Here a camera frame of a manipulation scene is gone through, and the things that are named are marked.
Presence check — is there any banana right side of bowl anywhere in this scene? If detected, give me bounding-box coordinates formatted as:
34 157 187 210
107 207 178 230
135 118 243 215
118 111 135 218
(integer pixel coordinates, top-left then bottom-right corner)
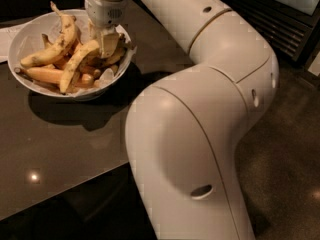
88 33 132 68

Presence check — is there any dark appliance with vent grille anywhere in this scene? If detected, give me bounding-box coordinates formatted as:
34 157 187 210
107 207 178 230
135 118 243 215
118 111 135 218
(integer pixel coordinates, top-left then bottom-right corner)
221 0 320 67

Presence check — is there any orange banana lower left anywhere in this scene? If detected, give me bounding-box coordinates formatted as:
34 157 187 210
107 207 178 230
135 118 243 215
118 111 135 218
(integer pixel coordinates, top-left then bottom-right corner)
14 67 94 88

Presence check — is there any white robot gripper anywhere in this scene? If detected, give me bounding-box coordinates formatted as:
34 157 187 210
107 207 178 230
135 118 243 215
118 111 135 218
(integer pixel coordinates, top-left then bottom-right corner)
85 0 126 58

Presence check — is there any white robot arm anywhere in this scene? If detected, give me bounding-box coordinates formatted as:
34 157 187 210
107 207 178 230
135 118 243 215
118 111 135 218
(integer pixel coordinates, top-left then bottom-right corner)
85 0 279 240

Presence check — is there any long yellow banana front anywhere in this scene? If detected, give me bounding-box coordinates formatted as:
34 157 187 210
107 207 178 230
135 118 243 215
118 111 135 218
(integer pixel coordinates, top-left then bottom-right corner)
59 40 100 94

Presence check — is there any white paper napkin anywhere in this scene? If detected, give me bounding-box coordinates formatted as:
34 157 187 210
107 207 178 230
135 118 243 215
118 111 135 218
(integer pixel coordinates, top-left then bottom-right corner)
0 24 24 63

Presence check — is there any white ceramic bowl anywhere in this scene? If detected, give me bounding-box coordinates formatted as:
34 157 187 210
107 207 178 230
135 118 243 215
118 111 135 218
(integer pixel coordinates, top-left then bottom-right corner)
8 12 136 101

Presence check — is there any spotted banana top left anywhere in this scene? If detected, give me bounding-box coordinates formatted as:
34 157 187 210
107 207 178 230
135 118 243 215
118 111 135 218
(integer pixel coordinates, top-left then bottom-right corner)
20 2 77 68

